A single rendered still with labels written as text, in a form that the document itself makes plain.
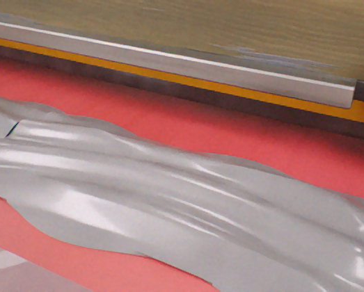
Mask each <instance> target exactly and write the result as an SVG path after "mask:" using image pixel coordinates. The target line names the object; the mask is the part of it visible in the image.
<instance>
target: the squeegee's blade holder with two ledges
mask: <svg viewBox="0 0 364 292"><path fill-rule="evenodd" d="M0 39H4V40H11V41H16V42H19V43H22V44H29V45H33V46H38V47H44V48H49V49H55V50H56V51H63V52H67V53H71V54H79V55H82V56H89V57H93V58H97V59H100V60H107V61H112V62H115V63H122V64H126V65H133V66H137V67H141V68H144V69H149V70H155V71H160V72H167V73H171V74H177V75H181V76H185V77H189V78H192V79H200V80H203V81H210V82H215V83H221V84H226V85H229V86H232V87H236V88H243V89H247V90H254V91H258V92H265V93H269V94H273V95H276V96H281V97H288V98H292V99H298V100H302V101H307V102H314V103H318V104H322V105H325V106H332V107H336V108H343V109H350V108H351V103H352V101H353V100H354V94H355V90H356V84H357V80H358V79H350V78H346V77H345V76H336V75H332V74H324V73H319V72H311V71H307V70H298V69H294V68H289V67H285V66H281V65H273V64H268V63H261V62H255V61H251V60H243V59H238V58H230V57H225V56H222V55H217V54H209V53H205V52H199V51H192V50H187V49H179V48H174V47H171V46H166V45H161V44H153V43H149V42H141V41H135V40H128V39H127V38H119V37H115V36H110V35H102V34H97V33H89V32H84V31H81V30H76V29H68V28H63V27H58V26H50V25H46V24H42V23H37V22H29V21H24V20H19V19H11V18H7V17H3V16H0Z"/></svg>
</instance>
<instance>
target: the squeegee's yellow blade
mask: <svg viewBox="0 0 364 292"><path fill-rule="evenodd" d="M0 45H1V46H5V47H12V48H16V49H23V50H26V51H30V52H33V53H38V54H44V55H48V56H55V57H59V58H65V59H66V60H73V61H76V62H80V63H88V64H91V65H98V66H101V67H105V68H109V69H113V70H119V71H123V72H130V73H134V74H140V75H144V76H147V77H151V78H155V79H161V80H166V81H172V82H176V83H182V84H187V85H190V86H193V87H197V88H204V89H208V90H214V91H218V92H224V93H228V94H233V95H236V96H239V97H246V98H249V99H256V100H260V101H264V102H271V103H275V104H278V105H281V106H289V107H292V108H299V109H303V110H307V111H314V112H317V113H320V114H325V115H331V116H335V117H341V118H346V119H350V120H356V121H360V122H363V123H364V102H363V101H358V100H355V99H354V100H353V101H352V103H351V108H350V109H343V108H336V107H332V106H325V105H322V104H318V103H314V102H307V101H302V100H298V99H292V98H288V97H281V96H276V95H273V94H269V93H265V92H258V91H254V90H247V89H243V88H236V87H232V86H229V85H226V84H221V83H215V82H210V81H203V80H200V79H192V78H189V77H185V76H181V75H177V74H171V73H167V72H160V71H155V70H149V69H144V68H141V67H137V66H133V65H126V64H122V63H115V62H112V61H107V60H100V59H97V58H93V57H89V56H82V55H79V54H71V53H67V52H63V51H56V50H55V49H49V48H44V47H38V46H33V45H29V44H22V43H19V42H16V41H11V40H4V39H0Z"/></svg>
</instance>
